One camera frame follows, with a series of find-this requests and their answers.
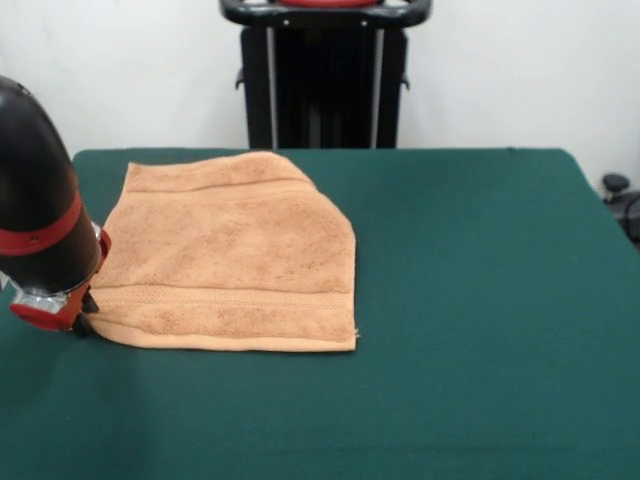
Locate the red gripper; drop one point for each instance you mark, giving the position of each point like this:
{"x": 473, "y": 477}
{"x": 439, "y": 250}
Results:
{"x": 50, "y": 321}

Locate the tan terry towel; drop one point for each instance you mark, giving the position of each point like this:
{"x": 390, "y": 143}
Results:
{"x": 225, "y": 250}

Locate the dark green table cloth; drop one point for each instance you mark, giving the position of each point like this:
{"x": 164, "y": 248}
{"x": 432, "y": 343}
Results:
{"x": 400, "y": 390}

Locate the grey chair base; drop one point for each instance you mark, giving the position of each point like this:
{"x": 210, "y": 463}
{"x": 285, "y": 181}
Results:
{"x": 620, "y": 200}

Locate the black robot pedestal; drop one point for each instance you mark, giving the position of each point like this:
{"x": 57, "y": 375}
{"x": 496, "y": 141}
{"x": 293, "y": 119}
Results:
{"x": 325, "y": 75}

